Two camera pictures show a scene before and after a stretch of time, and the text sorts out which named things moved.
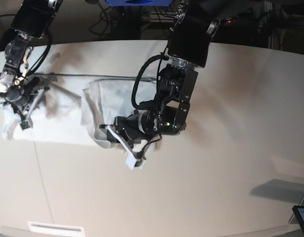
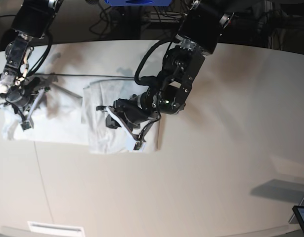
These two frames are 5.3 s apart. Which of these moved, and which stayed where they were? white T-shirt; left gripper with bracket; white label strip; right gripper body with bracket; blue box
Moved: left gripper with bracket; white T-shirt
Stayed: blue box; right gripper body with bracket; white label strip
